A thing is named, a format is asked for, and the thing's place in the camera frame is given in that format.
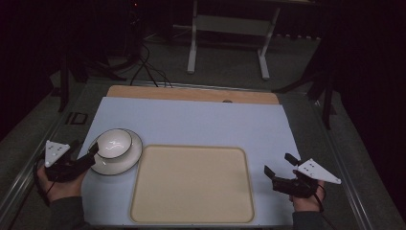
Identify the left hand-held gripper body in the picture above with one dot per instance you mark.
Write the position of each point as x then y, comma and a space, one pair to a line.
60, 166

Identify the pale blue table mat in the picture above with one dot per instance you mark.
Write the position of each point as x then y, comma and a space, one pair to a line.
198, 124

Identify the beige tray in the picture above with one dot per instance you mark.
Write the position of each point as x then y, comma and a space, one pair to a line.
191, 185

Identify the black floor socket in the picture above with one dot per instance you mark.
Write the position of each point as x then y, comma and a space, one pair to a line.
77, 118

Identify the white metal stand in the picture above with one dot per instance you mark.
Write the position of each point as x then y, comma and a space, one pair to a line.
230, 25

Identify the person's right hand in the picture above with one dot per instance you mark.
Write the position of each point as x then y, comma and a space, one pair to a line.
306, 202

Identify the white bowl with dark rim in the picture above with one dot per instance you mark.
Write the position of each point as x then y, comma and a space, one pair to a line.
114, 143

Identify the metal floor rail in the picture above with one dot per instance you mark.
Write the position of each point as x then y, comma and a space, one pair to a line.
344, 179
25, 179

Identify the wooden table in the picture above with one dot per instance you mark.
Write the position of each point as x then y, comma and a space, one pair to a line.
191, 94

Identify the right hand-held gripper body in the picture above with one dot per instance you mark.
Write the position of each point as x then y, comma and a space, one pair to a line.
306, 179

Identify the person's left hand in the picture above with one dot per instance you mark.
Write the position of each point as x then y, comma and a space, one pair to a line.
62, 190

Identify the black tripod stand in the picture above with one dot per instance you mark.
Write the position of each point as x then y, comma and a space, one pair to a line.
325, 92
65, 83

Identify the white plate with dark rim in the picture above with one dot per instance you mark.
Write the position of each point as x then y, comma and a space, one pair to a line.
127, 161

